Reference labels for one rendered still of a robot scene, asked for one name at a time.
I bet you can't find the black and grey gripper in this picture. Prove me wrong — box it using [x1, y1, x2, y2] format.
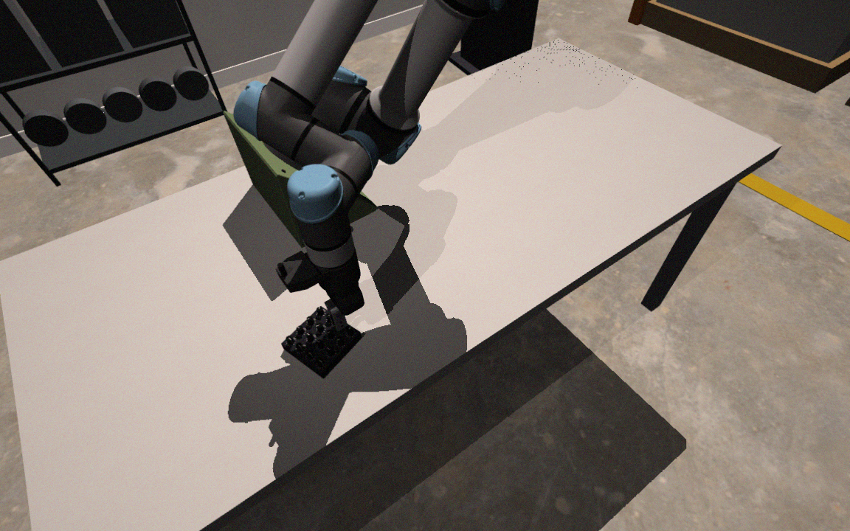
[276, 234, 364, 331]

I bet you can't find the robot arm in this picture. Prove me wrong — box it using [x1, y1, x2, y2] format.
[233, 0, 505, 251]

